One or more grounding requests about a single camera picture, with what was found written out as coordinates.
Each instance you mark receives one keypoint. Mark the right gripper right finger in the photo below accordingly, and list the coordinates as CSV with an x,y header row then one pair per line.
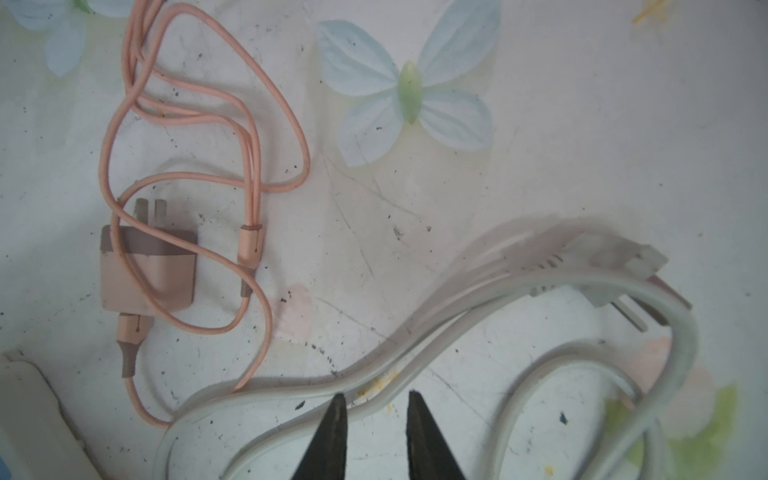
x,y
429,456

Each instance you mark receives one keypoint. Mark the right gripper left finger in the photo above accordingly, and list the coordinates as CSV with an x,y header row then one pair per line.
x,y
325,457

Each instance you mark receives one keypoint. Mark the pink charger adapter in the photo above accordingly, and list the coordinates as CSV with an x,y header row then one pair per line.
x,y
168,270

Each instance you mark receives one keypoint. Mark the white blue power strip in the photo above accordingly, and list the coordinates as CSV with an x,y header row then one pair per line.
x,y
36,442

